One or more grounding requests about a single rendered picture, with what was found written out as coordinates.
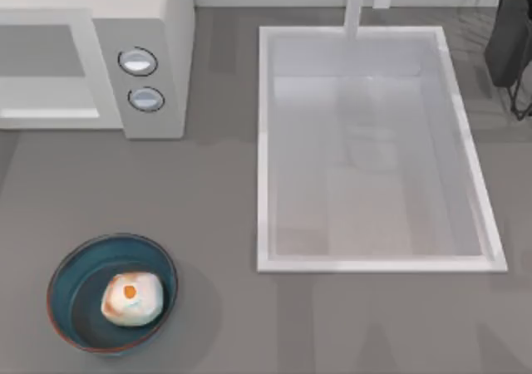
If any white sink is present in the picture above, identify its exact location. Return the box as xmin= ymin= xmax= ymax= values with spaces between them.
xmin=256 ymin=25 xmax=509 ymax=274

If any small microwave knob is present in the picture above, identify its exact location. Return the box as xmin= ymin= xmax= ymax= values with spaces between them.
xmin=127 ymin=86 xmax=166 ymax=113

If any pale microwave oven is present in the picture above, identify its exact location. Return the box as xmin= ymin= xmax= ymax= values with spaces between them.
xmin=0 ymin=0 xmax=196 ymax=141

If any large microwave knob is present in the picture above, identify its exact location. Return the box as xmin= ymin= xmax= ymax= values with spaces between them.
xmin=117 ymin=46 xmax=159 ymax=77

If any white bun with orange spot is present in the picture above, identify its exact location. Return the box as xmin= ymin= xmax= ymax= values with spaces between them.
xmin=101 ymin=272 xmax=165 ymax=327

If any tall white tap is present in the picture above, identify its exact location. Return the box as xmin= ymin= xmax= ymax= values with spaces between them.
xmin=342 ymin=0 xmax=369 ymax=40

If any dark blue bowl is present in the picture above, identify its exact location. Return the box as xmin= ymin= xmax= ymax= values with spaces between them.
xmin=46 ymin=233 xmax=180 ymax=355

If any microwave door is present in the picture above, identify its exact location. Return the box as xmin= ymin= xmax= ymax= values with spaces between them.
xmin=0 ymin=8 xmax=126 ymax=131

